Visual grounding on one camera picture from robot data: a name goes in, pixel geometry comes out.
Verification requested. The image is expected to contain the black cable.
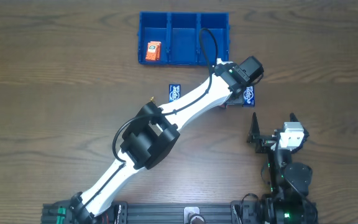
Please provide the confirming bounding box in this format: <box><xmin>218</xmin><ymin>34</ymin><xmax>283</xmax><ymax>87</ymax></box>
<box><xmin>112</xmin><ymin>27</ymin><xmax>219</xmax><ymax>164</ymax></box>
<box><xmin>260</xmin><ymin>160</ymin><xmax>275</xmax><ymax>191</ymax></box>

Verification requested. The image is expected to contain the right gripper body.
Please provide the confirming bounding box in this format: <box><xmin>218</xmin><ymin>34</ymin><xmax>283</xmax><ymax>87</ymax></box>
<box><xmin>255</xmin><ymin>134</ymin><xmax>280</xmax><ymax>154</ymax></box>

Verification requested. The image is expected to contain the blue candy pack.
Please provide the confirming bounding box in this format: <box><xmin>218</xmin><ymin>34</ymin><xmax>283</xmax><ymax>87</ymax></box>
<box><xmin>168</xmin><ymin>83</ymin><xmax>181</xmax><ymax>103</ymax></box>
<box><xmin>242</xmin><ymin>85</ymin><xmax>256</xmax><ymax>108</ymax></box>

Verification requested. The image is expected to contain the mounting rail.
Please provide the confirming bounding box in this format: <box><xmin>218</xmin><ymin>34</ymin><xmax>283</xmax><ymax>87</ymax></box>
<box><xmin>41</xmin><ymin>201</ymin><xmax>319</xmax><ymax>224</ymax></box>

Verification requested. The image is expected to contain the blue tray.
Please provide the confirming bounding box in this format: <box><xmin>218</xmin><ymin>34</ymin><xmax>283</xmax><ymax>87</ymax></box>
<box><xmin>137</xmin><ymin>11</ymin><xmax>231</xmax><ymax>67</ymax></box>

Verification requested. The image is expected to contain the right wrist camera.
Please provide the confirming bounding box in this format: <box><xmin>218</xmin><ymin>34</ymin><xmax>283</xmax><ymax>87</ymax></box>
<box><xmin>277</xmin><ymin>121</ymin><xmax>310</xmax><ymax>152</ymax></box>

